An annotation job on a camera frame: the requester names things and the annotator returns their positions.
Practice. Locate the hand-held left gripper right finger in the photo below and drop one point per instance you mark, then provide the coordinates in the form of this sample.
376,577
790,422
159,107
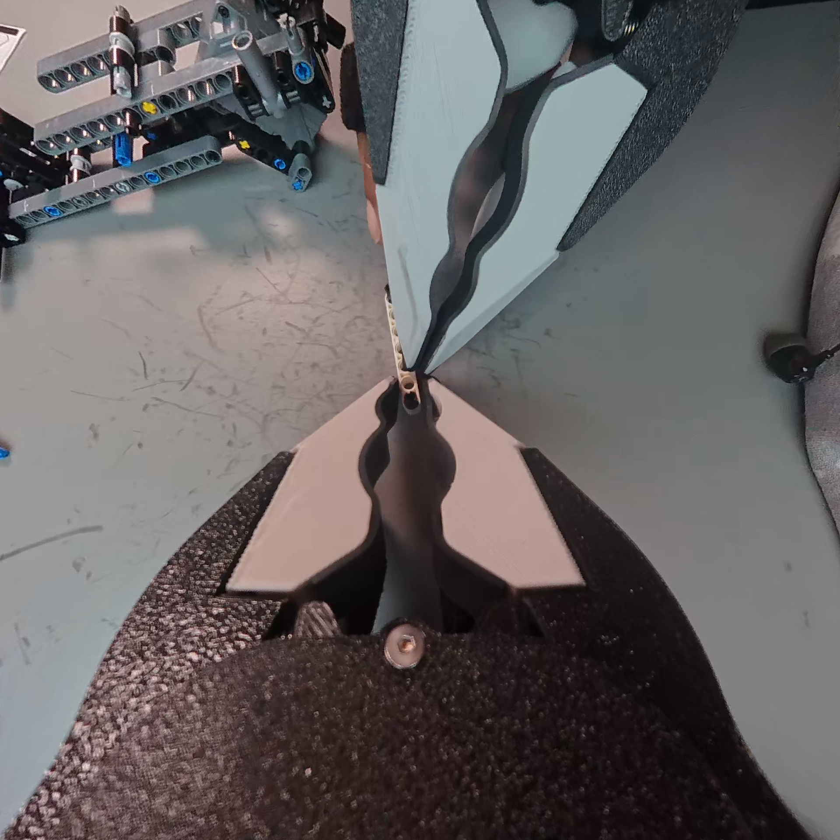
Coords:
499,518

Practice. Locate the grey toy chassis assembly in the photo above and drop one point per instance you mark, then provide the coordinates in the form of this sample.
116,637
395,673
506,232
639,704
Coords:
197,85

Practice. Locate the person's right hand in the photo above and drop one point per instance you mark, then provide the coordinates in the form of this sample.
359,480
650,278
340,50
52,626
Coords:
374,210

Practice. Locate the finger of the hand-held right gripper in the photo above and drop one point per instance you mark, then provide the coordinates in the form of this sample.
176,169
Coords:
577,144
433,131

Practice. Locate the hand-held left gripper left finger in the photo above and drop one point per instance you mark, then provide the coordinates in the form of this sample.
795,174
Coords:
315,518

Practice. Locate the white perforated toy beam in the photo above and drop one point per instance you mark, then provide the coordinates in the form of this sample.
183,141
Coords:
408,382

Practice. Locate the white sticker sheet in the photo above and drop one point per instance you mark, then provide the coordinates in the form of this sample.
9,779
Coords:
8,43

